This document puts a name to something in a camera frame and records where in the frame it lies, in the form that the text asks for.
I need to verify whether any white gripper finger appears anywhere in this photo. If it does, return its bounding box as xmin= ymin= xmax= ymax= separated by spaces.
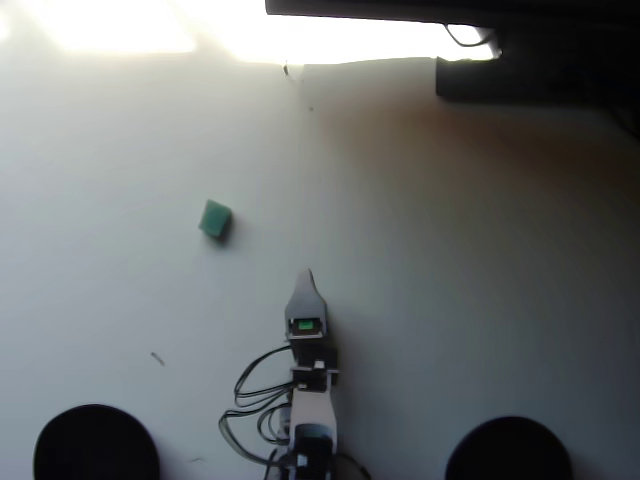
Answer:
xmin=284 ymin=268 xmax=321 ymax=320
xmin=309 ymin=268 xmax=330 ymax=323

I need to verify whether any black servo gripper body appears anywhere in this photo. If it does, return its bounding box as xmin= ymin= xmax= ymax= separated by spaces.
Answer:
xmin=284 ymin=313 xmax=339 ymax=370

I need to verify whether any black round bowl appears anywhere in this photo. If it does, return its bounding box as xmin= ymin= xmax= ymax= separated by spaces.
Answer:
xmin=444 ymin=415 xmax=574 ymax=480
xmin=33 ymin=403 xmax=161 ymax=480

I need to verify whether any black rectangular box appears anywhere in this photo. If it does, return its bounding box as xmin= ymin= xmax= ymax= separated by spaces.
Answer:
xmin=434 ymin=23 xmax=640 ymax=104

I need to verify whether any black looped servo cable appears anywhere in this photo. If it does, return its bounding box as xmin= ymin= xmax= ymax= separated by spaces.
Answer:
xmin=217 ymin=397 xmax=293 ymax=471
xmin=233 ymin=344 xmax=297 ymax=407

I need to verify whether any thin black base cable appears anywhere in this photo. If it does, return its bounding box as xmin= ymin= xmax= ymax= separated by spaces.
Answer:
xmin=335 ymin=450 xmax=372 ymax=480

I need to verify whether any black curved background cable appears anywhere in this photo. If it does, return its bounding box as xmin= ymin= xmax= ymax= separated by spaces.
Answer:
xmin=443 ymin=21 xmax=497 ymax=49

